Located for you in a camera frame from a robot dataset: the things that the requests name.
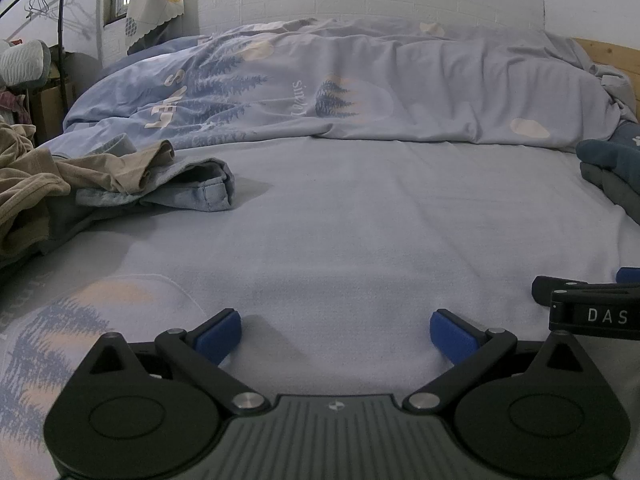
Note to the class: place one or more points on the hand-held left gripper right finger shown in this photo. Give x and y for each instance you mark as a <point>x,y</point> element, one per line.
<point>452,335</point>

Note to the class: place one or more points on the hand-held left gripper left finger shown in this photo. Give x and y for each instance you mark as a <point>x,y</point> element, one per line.
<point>217,335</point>

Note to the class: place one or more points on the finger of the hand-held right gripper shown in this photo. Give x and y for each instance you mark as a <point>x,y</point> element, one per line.
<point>542,290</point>
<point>629,275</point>

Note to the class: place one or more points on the grey-green garment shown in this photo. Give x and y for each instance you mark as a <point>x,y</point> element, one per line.
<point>615,190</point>

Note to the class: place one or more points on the blue-teal garment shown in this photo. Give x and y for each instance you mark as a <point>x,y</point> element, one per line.
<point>610,157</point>

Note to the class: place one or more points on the black clothes rack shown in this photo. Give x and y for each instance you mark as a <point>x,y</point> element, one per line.
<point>61,20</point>

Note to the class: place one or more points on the blue dog print pillow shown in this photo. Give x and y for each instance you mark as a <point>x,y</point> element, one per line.
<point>627,132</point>

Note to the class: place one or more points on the light printed bed sheet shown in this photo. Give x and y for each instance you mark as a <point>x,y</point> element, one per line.
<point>350,235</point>

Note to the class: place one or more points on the light blue garment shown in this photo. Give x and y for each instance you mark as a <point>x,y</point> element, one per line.
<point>195,185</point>

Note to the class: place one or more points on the beige garment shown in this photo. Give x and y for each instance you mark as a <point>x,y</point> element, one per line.
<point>100,170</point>

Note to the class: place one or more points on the wooden headboard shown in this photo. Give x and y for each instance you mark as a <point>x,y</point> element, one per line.
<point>610,55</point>

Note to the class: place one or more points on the light blue printed duvet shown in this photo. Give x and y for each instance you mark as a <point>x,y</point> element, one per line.
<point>400,85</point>

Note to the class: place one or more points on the cardboard box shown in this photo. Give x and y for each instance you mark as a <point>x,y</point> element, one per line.
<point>50,110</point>

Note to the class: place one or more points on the reddish patterned cloth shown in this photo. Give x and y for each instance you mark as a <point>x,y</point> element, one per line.
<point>12,102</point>

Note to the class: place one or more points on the printed beige curtain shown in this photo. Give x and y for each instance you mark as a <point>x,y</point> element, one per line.
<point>150,15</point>

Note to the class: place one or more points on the grey quilted cushion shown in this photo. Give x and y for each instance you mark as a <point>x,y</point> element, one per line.
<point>22,65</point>

